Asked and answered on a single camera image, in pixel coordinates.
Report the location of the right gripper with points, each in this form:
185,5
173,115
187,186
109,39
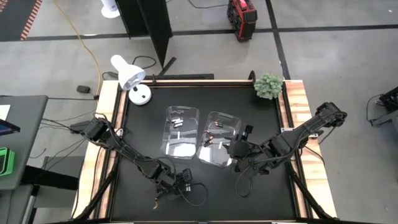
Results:
238,149

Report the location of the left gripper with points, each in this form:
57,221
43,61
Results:
171,188

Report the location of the thick Duracell battery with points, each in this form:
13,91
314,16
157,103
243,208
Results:
207,143
209,134

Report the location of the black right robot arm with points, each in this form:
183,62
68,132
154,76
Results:
311,124

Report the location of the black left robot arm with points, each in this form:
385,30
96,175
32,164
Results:
146,166

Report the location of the clear plastic bin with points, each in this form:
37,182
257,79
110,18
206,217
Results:
228,124
183,140

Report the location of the yellow tag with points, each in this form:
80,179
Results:
154,204

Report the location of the green artificial potted plant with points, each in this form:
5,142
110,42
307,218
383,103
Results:
268,86

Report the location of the black table clamp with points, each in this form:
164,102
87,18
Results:
251,74

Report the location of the wooden edged work table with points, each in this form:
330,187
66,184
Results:
298,99

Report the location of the red black tool box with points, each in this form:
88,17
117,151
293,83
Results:
242,18

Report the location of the white desk lamp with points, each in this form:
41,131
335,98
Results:
127,73

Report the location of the black power adapter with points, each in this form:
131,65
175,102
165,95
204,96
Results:
83,89

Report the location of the black desk base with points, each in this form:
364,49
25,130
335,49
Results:
49,179

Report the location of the black partition panel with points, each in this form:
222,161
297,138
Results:
155,25

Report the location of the grey desk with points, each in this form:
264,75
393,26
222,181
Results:
28,140

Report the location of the white round fan base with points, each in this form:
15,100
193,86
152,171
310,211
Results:
109,11

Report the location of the dark tablet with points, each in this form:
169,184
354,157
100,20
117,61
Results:
7,128

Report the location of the white paper sheet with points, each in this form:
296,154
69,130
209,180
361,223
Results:
3,112

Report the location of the black mat orange edge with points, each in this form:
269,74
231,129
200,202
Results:
15,15

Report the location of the green frame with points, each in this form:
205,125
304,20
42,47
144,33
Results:
12,155

